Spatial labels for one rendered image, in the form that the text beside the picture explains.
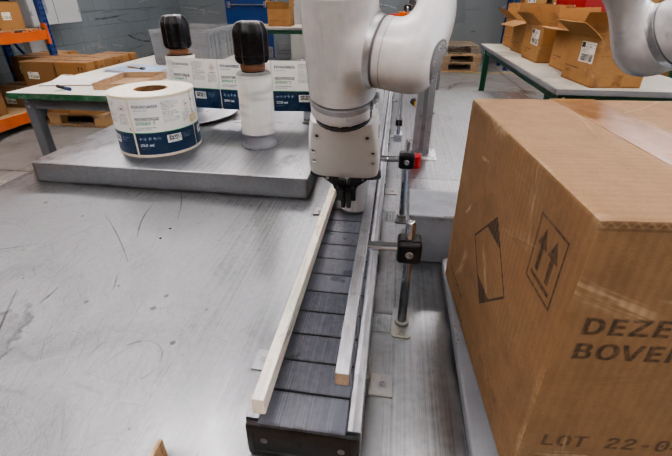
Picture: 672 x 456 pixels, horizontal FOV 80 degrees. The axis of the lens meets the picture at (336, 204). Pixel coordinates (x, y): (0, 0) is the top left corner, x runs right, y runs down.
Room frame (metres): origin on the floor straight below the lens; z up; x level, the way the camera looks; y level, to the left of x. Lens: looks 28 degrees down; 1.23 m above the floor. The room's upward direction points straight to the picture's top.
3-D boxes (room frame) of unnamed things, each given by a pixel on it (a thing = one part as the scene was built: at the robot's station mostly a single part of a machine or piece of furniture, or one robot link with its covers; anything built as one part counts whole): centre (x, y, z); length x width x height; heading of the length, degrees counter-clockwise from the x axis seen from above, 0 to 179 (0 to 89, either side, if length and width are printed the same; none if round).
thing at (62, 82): (2.22, 1.42, 0.81); 0.38 x 0.36 x 0.02; 172
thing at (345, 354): (0.75, -0.08, 0.96); 1.07 x 0.01 x 0.01; 172
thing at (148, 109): (1.01, 0.46, 0.95); 0.20 x 0.20 x 0.14
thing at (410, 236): (0.41, -0.07, 0.91); 0.07 x 0.03 x 0.16; 82
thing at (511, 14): (4.09, -1.75, 0.97); 0.45 x 0.40 x 0.37; 84
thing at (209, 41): (3.13, 1.02, 0.91); 0.60 x 0.40 x 0.22; 176
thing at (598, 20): (2.76, -1.61, 0.96); 0.53 x 0.45 x 0.37; 84
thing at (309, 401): (1.04, -0.09, 0.86); 1.65 x 0.08 x 0.04; 172
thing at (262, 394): (0.76, -0.01, 0.91); 1.07 x 0.01 x 0.02; 172
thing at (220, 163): (1.23, 0.34, 0.86); 0.80 x 0.67 x 0.05; 172
